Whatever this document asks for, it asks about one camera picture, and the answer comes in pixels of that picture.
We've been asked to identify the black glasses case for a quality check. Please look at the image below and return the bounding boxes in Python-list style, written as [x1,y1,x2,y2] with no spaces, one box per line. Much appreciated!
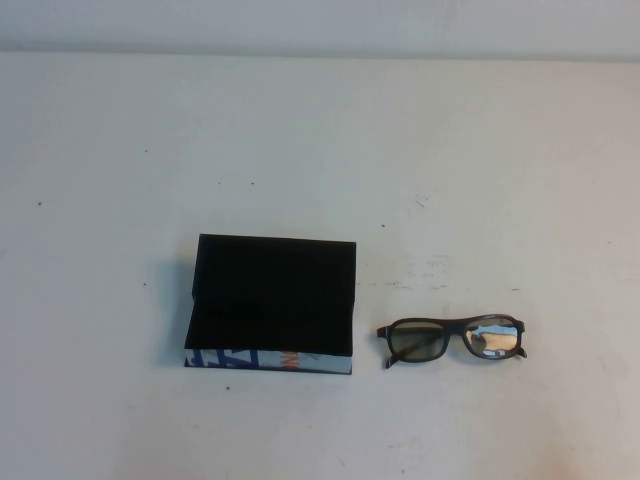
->
[182,233,358,376]

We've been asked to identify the black-framed glasses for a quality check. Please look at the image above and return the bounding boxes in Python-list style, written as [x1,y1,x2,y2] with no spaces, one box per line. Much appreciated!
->
[374,311,530,370]

